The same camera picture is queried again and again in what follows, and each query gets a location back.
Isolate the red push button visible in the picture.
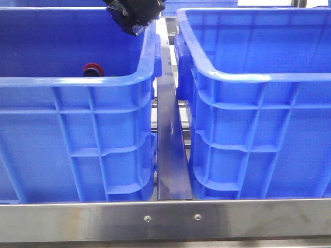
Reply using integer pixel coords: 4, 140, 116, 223
83, 63, 104, 77

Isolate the right rail screw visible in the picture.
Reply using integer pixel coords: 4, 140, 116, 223
194, 214, 202, 221

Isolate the right blue plastic bin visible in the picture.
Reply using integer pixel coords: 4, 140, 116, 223
175, 7, 330, 200

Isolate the left blue plastic bin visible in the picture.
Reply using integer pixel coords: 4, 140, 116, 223
1, 7, 162, 205

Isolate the blue plastic bin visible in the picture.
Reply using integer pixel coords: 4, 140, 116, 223
1, 7, 162, 205
175, 7, 330, 200

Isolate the left rail screw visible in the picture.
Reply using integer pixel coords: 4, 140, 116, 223
144, 215, 152, 222

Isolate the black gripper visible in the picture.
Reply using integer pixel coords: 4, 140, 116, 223
103, 0, 166, 36

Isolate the steel front rail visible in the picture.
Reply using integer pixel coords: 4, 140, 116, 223
1, 198, 330, 243

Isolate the rear right blue bin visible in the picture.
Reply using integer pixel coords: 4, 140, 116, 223
161, 0, 238, 17

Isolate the rear left blue bin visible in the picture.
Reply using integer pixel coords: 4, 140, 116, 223
1, 0, 106, 7

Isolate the steel divider bar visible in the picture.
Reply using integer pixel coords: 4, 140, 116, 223
156, 35, 193, 201

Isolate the rail screw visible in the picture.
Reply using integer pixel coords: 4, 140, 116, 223
144, 215, 152, 222
194, 214, 202, 221

